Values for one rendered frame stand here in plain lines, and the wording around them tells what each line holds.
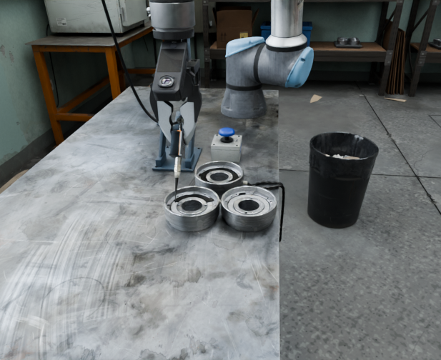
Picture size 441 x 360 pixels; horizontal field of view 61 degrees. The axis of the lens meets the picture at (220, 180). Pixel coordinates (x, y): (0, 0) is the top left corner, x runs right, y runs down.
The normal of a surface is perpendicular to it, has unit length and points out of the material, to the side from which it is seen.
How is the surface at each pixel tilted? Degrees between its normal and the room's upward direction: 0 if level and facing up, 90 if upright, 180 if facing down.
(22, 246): 0
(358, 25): 90
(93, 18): 90
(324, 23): 90
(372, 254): 0
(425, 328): 0
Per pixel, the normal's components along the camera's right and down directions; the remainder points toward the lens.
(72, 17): -0.13, 0.49
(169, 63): -0.06, -0.47
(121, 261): -0.01, -0.87
